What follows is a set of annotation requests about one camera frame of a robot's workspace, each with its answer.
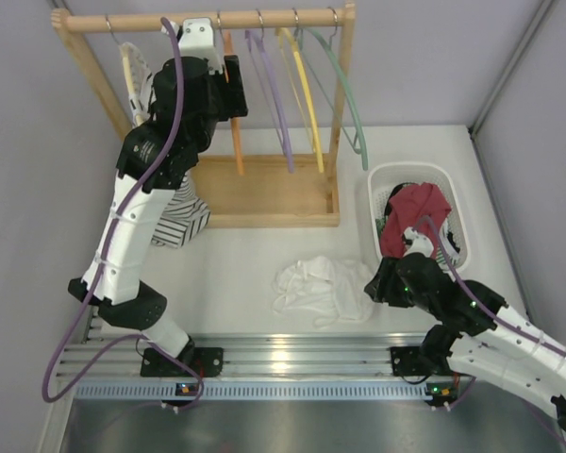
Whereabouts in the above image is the orange plastic hanger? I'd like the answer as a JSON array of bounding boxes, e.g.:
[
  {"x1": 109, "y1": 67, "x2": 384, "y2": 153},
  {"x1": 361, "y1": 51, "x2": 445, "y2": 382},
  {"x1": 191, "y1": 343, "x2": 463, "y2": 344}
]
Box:
[{"x1": 223, "y1": 31, "x2": 245, "y2": 176}]

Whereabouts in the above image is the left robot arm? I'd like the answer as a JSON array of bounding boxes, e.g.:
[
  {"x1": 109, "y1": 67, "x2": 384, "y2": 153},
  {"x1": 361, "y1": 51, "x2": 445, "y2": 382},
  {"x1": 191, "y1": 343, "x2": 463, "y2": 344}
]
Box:
[{"x1": 68, "y1": 55, "x2": 248, "y2": 375}]

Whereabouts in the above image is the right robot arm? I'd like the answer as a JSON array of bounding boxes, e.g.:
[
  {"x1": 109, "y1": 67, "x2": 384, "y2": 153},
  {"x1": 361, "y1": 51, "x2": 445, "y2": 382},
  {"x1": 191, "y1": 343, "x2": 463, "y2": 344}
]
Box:
[{"x1": 364, "y1": 253, "x2": 566, "y2": 432}]

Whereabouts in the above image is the yellow plastic hanger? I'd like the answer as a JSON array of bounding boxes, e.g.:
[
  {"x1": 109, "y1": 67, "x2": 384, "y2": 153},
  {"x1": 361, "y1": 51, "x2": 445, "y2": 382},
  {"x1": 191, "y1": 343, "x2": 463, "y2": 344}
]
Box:
[{"x1": 275, "y1": 27, "x2": 325, "y2": 174}]

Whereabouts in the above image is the purple plastic hanger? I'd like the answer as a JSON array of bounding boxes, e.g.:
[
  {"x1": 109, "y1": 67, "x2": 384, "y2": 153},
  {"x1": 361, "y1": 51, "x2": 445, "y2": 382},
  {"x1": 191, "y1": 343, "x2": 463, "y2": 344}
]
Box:
[{"x1": 244, "y1": 29, "x2": 294, "y2": 174}]

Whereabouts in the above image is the green plastic hanger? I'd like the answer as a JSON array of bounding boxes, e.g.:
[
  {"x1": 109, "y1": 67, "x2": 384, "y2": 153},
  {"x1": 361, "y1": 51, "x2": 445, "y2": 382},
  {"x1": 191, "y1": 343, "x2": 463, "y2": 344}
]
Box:
[{"x1": 298, "y1": 27, "x2": 369, "y2": 171}]

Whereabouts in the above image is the cream plastic hanger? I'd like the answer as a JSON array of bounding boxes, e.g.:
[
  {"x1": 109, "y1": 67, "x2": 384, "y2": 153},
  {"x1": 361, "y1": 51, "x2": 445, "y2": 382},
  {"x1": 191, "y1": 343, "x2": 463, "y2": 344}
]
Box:
[{"x1": 120, "y1": 42, "x2": 143, "y2": 126}]

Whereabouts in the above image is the black white striped tank top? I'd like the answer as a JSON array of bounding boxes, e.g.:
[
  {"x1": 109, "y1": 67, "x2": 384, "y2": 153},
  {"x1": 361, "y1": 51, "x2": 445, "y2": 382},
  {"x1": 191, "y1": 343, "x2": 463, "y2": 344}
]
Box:
[{"x1": 131, "y1": 43, "x2": 211, "y2": 248}]

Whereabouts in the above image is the red garment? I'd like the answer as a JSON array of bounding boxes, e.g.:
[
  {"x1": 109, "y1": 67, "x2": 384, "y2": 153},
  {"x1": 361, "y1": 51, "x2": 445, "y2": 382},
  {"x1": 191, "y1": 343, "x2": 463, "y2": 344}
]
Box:
[{"x1": 379, "y1": 183, "x2": 452, "y2": 258}]

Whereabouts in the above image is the wooden clothes rack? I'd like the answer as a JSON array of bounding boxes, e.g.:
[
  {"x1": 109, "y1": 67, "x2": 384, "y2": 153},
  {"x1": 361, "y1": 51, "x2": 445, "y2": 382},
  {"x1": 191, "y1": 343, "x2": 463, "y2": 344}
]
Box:
[{"x1": 51, "y1": 1, "x2": 356, "y2": 228}]

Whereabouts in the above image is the white perforated laundry basket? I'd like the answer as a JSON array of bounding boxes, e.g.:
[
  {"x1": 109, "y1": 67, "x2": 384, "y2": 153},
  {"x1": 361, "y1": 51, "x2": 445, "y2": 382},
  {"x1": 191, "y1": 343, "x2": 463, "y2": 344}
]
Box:
[{"x1": 365, "y1": 161, "x2": 471, "y2": 273}]

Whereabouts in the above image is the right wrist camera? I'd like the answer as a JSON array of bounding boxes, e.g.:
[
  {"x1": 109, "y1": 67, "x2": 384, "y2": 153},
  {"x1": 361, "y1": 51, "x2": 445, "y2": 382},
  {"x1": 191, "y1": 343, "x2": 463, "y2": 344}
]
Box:
[{"x1": 402, "y1": 227, "x2": 434, "y2": 258}]

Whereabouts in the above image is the grey slotted cable duct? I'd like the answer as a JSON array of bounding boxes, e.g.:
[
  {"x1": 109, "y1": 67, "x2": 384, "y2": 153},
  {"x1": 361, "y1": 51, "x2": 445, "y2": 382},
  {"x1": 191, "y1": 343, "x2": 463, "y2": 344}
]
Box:
[{"x1": 75, "y1": 380, "x2": 453, "y2": 401}]

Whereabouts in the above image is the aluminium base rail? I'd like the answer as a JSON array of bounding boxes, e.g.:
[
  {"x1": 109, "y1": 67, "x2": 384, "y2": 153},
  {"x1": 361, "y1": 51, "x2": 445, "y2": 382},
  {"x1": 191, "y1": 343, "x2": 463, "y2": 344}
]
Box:
[{"x1": 56, "y1": 333, "x2": 425, "y2": 380}]

